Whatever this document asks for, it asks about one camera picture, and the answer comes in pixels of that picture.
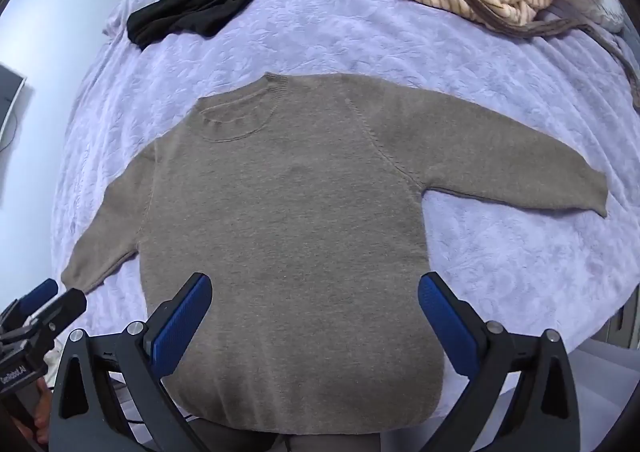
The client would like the wall mounted television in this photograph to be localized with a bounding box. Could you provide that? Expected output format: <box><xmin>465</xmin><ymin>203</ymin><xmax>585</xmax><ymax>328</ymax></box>
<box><xmin>0</xmin><ymin>64</ymin><xmax>25</xmax><ymax>137</ymax></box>

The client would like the lavender embossed bedspread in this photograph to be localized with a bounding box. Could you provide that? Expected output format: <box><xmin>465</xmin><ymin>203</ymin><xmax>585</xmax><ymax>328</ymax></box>
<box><xmin>52</xmin><ymin>0</ymin><xmax>639</xmax><ymax>349</ymax></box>

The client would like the taupe knit sweater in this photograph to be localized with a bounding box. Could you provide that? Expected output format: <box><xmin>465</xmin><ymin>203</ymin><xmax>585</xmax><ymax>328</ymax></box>
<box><xmin>62</xmin><ymin>74</ymin><xmax>608</xmax><ymax>435</ymax></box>

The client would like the person's left hand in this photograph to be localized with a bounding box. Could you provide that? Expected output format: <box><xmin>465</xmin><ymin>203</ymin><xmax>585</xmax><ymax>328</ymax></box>
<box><xmin>13</xmin><ymin>377</ymin><xmax>52</xmax><ymax>446</ymax></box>

